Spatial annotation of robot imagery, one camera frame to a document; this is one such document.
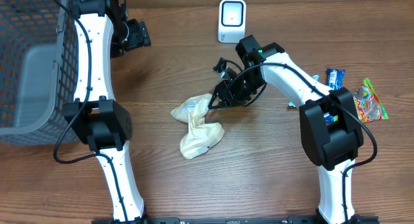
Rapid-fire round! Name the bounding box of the dark grey plastic basket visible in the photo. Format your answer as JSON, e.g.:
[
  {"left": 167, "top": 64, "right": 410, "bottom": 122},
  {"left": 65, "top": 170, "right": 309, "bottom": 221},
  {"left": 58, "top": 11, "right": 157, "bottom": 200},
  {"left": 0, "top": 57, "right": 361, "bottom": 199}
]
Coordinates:
[{"left": 1, "top": 0, "right": 78, "bottom": 146}]

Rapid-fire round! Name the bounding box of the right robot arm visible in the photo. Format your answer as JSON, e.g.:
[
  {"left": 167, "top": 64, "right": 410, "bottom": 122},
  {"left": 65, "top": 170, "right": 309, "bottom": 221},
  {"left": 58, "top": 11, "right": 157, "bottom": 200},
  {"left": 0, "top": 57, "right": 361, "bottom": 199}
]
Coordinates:
[{"left": 208, "top": 36, "right": 364, "bottom": 223}]

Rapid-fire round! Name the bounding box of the green gummy candy bag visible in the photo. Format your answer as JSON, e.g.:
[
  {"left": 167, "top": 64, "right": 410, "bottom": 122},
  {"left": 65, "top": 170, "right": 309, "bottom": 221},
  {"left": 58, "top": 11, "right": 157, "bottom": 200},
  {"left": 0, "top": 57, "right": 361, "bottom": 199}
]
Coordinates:
[{"left": 353, "top": 78, "right": 389, "bottom": 123}]

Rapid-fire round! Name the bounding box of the blue cookie pack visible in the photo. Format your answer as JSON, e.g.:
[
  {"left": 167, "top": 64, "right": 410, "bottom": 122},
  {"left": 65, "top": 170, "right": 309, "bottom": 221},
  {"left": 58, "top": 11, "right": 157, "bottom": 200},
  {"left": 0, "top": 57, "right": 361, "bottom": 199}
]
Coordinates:
[{"left": 325, "top": 68, "right": 346, "bottom": 124}]

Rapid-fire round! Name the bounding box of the beige snack bag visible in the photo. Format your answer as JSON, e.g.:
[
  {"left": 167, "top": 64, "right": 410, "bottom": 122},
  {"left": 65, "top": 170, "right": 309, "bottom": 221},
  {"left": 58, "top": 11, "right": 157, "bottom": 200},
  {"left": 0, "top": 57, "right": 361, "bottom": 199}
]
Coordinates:
[{"left": 171, "top": 93, "right": 224, "bottom": 159}]

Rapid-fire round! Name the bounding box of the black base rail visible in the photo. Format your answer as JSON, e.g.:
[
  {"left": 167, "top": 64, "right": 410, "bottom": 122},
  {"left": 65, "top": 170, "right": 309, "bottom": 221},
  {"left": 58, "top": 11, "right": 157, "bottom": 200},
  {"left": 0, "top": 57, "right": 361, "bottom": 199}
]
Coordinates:
[{"left": 91, "top": 216, "right": 380, "bottom": 224}]

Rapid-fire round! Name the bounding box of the mint green snack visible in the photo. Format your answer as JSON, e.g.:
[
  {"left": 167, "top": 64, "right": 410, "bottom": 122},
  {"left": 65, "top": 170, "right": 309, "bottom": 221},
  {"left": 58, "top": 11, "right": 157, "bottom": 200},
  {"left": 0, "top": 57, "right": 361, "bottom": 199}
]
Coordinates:
[{"left": 287, "top": 74, "right": 320, "bottom": 108}]

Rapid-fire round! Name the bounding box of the white barcode scanner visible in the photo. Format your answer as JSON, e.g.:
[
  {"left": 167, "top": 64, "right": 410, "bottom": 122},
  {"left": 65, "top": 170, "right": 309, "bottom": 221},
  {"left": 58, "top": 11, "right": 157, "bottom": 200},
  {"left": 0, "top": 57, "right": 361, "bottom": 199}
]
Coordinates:
[{"left": 217, "top": 0, "right": 246, "bottom": 43}]

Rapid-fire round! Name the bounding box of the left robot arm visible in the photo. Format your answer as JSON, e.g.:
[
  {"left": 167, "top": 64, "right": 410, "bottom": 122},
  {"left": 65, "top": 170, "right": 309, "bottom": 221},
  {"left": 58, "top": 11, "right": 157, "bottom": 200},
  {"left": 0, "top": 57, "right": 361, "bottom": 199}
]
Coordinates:
[{"left": 63, "top": 0, "right": 151, "bottom": 223}]

